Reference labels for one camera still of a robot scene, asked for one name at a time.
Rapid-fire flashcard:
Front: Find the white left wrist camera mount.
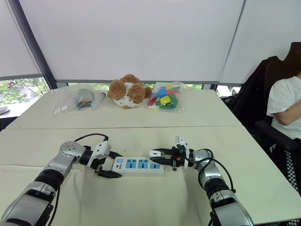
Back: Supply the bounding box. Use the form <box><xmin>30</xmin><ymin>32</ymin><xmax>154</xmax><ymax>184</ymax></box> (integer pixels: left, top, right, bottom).
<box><xmin>87</xmin><ymin>141</ymin><xmax>112</xmax><ymax>169</ymax></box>

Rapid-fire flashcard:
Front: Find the clear bag of small items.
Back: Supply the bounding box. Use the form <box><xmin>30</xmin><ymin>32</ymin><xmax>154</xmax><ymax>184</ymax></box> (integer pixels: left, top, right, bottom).
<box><xmin>51</xmin><ymin>85</ymin><xmax>95</xmax><ymax>118</ymax></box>

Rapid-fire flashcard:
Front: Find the brown white plush toy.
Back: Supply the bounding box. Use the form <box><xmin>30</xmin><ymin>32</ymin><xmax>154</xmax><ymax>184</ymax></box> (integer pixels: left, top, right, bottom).
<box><xmin>107</xmin><ymin>74</ymin><xmax>153</xmax><ymax>110</ymax></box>

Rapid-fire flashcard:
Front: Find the white blue power strip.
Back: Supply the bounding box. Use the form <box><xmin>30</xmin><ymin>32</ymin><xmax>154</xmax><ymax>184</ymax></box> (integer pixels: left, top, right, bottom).
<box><xmin>111</xmin><ymin>157</ymin><xmax>165</xmax><ymax>178</ymax></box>

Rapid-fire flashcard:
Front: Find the white roller blind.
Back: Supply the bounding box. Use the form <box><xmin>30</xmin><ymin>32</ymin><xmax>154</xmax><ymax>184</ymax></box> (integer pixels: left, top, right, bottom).
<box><xmin>0</xmin><ymin>0</ymin><xmax>43</xmax><ymax>81</ymax></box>
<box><xmin>18</xmin><ymin>0</ymin><xmax>246</xmax><ymax>83</ymax></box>
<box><xmin>219</xmin><ymin>0</ymin><xmax>301</xmax><ymax>85</ymax></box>

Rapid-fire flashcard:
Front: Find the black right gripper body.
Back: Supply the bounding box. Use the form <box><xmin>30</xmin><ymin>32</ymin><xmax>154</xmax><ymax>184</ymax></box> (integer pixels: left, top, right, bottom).
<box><xmin>170</xmin><ymin>146</ymin><xmax>188</xmax><ymax>172</ymax></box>

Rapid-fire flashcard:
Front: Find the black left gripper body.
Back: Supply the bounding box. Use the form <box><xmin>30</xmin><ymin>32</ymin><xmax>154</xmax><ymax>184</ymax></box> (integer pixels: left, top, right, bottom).
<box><xmin>91</xmin><ymin>157</ymin><xmax>107</xmax><ymax>176</ymax></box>

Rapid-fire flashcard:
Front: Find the bag of colourful blocks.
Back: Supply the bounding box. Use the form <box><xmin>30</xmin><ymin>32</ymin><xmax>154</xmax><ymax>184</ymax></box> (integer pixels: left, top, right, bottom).
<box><xmin>146</xmin><ymin>81</ymin><xmax>187</xmax><ymax>114</ymax></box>

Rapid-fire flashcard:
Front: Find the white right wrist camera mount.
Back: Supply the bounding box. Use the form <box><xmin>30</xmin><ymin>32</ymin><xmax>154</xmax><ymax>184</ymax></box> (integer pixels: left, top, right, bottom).
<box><xmin>174</xmin><ymin>134</ymin><xmax>190</xmax><ymax>170</ymax></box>

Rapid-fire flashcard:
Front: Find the person in white t-shirt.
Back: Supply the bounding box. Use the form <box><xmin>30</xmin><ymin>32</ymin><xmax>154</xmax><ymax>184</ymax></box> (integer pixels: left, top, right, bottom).
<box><xmin>266</xmin><ymin>70</ymin><xmax>301</xmax><ymax>197</ymax></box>

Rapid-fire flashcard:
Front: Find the black office chair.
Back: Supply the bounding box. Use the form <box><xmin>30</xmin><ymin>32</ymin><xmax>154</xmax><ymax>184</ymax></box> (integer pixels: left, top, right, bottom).
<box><xmin>249</xmin><ymin>41</ymin><xmax>301</xmax><ymax>179</ymax></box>

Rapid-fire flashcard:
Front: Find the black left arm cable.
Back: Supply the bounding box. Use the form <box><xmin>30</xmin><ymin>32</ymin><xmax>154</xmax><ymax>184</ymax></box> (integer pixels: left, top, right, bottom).
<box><xmin>73</xmin><ymin>133</ymin><xmax>110</xmax><ymax>143</ymax></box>

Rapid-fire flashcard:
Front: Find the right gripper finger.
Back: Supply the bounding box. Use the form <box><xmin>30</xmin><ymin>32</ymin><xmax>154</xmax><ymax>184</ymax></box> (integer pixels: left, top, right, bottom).
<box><xmin>150</xmin><ymin>157</ymin><xmax>174</xmax><ymax>167</ymax></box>
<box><xmin>150</xmin><ymin>147</ymin><xmax>174</xmax><ymax>156</ymax></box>

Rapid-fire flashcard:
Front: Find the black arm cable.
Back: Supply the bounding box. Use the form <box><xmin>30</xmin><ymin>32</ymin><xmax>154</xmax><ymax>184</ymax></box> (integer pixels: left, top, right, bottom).
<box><xmin>190</xmin><ymin>148</ymin><xmax>237</xmax><ymax>194</ymax></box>
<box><xmin>73</xmin><ymin>133</ymin><xmax>110</xmax><ymax>143</ymax></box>

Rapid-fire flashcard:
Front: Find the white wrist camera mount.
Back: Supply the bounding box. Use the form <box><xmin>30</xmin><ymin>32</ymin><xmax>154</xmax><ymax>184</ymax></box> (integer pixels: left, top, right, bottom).
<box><xmin>174</xmin><ymin>134</ymin><xmax>190</xmax><ymax>170</ymax></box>
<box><xmin>87</xmin><ymin>141</ymin><xmax>112</xmax><ymax>169</ymax></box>

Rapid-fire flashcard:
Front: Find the grey tube in bag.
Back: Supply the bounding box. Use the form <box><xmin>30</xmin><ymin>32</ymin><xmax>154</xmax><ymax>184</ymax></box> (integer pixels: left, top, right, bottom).
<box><xmin>90</xmin><ymin>91</ymin><xmax>108</xmax><ymax>110</ymax></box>

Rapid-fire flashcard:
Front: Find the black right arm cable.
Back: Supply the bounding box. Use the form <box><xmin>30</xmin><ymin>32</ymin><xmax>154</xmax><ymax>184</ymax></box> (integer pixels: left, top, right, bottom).
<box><xmin>190</xmin><ymin>148</ymin><xmax>237</xmax><ymax>194</ymax></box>

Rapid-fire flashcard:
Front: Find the dark window frame post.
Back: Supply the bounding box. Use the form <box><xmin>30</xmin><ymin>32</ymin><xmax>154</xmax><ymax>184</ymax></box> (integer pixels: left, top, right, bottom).
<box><xmin>8</xmin><ymin>0</ymin><xmax>58</xmax><ymax>90</ymax></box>

